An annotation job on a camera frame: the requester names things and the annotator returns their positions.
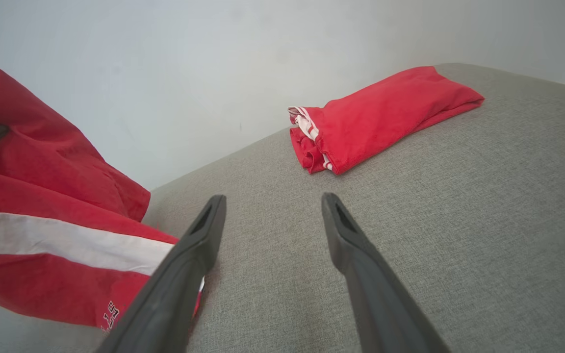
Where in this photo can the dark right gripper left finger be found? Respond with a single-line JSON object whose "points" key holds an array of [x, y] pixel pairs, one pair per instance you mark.
{"points": [[174, 294]]}

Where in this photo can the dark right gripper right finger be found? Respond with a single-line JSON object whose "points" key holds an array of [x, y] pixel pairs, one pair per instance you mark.
{"points": [[380, 304]]}

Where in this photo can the red shorts with white stripe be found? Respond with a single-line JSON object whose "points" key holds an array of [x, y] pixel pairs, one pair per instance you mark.
{"points": [[42, 186]]}

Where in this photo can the red jersey with white sleeves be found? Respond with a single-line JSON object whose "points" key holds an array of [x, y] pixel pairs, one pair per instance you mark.
{"points": [[390, 113]]}

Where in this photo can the grey fabric sofa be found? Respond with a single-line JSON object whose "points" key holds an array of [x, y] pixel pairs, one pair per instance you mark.
{"points": [[459, 220]]}

